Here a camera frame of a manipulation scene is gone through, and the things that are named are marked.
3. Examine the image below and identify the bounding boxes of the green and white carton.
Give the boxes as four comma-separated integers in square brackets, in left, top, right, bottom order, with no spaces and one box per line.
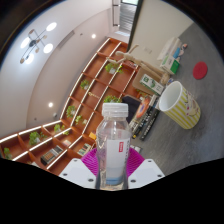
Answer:
[139,73,165,97]

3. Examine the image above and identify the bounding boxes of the wooden shelf unit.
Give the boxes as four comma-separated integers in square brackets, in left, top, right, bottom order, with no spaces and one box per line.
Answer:
[0,37,141,176]

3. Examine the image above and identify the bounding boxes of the yellow striped mug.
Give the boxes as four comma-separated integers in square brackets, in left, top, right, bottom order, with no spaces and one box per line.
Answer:
[158,80,202,130]

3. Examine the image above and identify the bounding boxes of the black curtain rail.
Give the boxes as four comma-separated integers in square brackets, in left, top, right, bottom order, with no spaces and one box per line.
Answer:
[111,0,121,28]

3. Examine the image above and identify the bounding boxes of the wooden artist mannequin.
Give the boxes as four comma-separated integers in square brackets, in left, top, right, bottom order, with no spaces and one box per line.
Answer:
[106,44,171,85]

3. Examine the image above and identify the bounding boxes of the branched ceiling lamp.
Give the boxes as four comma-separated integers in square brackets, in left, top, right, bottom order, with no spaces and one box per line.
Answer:
[19,21,58,65]

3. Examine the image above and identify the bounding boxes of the clear plastic water bottle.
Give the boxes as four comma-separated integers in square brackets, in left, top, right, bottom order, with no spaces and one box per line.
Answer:
[94,102,133,192]

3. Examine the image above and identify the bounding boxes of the ceiling air vent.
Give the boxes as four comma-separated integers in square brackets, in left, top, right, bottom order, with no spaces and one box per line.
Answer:
[58,30,75,51]

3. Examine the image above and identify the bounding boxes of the grey curtain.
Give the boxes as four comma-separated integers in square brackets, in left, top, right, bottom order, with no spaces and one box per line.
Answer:
[118,3,138,34]

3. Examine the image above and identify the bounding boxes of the tan chair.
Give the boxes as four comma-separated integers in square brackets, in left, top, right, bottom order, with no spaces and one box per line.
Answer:
[132,66,158,96]

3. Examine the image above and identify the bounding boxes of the flat round red coaster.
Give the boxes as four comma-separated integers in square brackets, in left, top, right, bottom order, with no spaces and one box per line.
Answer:
[192,61,209,80]

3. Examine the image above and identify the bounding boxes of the small green white box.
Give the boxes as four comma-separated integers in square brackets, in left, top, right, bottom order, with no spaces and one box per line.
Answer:
[160,53,182,75]

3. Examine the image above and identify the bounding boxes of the black-framed window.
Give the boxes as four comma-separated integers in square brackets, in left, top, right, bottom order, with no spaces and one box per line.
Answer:
[120,0,140,6]

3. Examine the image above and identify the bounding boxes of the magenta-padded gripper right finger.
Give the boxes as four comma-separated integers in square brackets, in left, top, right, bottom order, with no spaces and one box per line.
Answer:
[127,147,166,190]

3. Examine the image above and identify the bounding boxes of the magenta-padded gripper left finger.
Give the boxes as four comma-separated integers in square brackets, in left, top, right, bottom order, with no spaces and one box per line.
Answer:
[58,147,100,190]

